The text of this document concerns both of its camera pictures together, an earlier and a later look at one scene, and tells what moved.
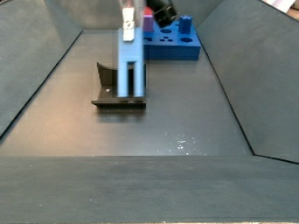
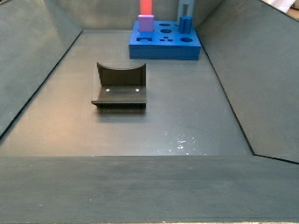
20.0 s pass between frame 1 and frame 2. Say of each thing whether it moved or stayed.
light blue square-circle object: moved
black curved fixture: stayed
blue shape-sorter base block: stayed
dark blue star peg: stayed
